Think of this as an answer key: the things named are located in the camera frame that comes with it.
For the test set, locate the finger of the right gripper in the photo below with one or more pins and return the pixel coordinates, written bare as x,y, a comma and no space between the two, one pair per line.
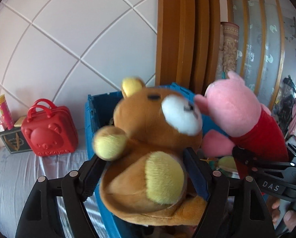
246,160

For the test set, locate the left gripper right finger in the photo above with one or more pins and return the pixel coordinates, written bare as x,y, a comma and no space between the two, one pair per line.
234,207

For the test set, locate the red Peppa pig plush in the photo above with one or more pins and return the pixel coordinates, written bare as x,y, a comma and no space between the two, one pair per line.
246,122

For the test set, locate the brown bear plush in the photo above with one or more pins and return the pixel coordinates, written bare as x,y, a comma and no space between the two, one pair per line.
150,153

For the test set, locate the person right hand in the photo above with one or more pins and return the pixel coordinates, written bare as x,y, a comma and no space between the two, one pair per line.
289,217

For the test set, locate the yellow plush in crate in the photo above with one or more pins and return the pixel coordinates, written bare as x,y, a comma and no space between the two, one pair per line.
228,164

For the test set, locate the light blue bed sheet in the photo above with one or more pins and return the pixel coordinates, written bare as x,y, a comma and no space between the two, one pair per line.
19,172

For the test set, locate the hanging clothes pile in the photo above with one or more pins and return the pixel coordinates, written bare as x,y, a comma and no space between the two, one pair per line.
284,110

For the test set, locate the black gift box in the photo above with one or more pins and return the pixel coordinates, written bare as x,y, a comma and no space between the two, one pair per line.
15,141

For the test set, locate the red bear suitcase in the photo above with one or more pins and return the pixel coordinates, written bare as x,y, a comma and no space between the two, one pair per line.
49,129

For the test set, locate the yellow notepad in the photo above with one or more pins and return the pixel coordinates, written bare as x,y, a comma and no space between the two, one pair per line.
19,122

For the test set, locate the pink yellow chips can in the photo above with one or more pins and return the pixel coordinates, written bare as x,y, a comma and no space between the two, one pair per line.
5,113

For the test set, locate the blue plastic storage crate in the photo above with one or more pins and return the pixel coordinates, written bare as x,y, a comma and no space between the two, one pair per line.
100,118

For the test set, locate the rolled patterned rug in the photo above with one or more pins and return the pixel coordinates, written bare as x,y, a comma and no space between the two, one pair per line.
228,46

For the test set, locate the wooden glass door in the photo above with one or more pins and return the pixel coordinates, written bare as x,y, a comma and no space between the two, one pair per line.
261,52

